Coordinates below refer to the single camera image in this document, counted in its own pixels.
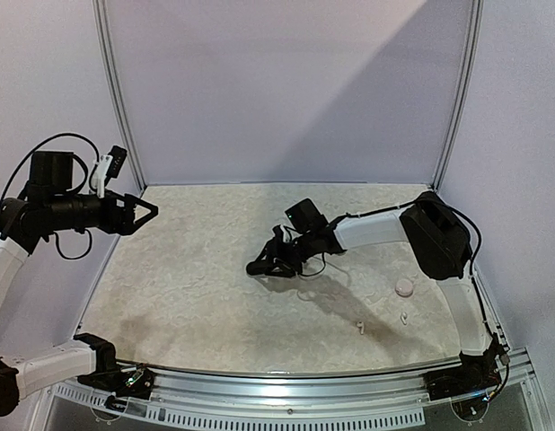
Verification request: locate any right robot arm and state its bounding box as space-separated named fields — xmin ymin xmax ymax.
xmin=246 ymin=190 xmax=509 ymax=404

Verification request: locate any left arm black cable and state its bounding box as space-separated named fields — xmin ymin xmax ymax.
xmin=0 ymin=132 xmax=101 ymax=260

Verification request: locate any left aluminium wall post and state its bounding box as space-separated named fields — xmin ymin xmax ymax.
xmin=92 ymin=0 xmax=147 ymax=191

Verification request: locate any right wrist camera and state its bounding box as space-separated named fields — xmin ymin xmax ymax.
xmin=272 ymin=224 xmax=297 ymax=244

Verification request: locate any aluminium wall post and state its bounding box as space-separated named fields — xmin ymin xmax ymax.
xmin=430 ymin=0 xmax=483 ymax=190
xmin=92 ymin=0 xmax=147 ymax=191

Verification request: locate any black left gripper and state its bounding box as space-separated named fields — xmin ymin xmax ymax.
xmin=47 ymin=187 xmax=158 ymax=233

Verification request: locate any black oval charging case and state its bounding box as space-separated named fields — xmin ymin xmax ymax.
xmin=246 ymin=260 xmax=273 ymax=277

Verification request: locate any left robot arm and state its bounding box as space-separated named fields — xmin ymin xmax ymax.
xmin=0 ymin=146 xmax=158 ymax=417

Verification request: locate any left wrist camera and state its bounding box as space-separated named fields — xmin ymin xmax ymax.
xmin=88 ymin=145 xmax=128 ymax=198

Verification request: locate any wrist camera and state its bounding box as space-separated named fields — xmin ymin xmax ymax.
xmin=272 ymin=224 xmax=297 ymax=244
xmin=88 ymin=145 xmax=128 ymax=198

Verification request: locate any aluminium front rail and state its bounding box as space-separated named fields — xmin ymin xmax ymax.
xmin=31 ymin=350 xmax=551 ymax=430

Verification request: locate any right aluminium wall post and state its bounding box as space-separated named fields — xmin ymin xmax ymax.
xmin=430 ymin=0 xmax=483 ymax=190

